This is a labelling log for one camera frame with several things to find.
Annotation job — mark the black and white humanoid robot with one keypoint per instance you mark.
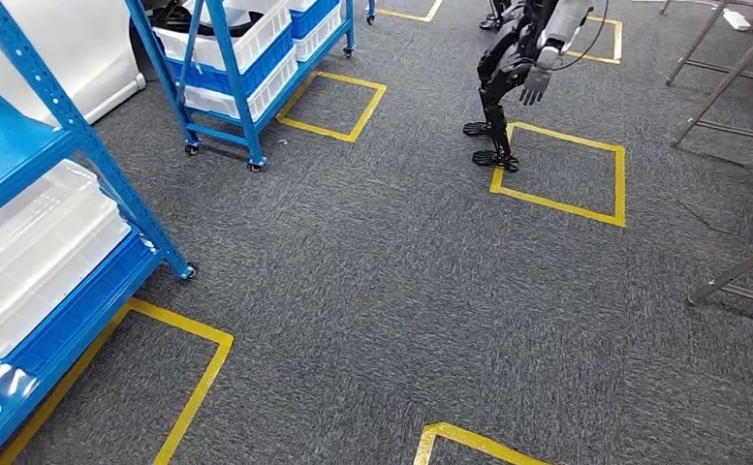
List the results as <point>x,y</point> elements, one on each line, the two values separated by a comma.
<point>504,64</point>

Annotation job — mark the white car with red stripe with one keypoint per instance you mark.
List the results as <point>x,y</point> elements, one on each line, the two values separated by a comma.
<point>61,51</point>

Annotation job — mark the blue metal shelf rack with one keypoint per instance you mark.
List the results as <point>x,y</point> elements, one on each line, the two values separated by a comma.
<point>3,147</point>
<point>238,96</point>

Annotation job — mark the black curved plastic part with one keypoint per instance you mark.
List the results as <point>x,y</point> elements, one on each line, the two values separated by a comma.
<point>177,16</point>

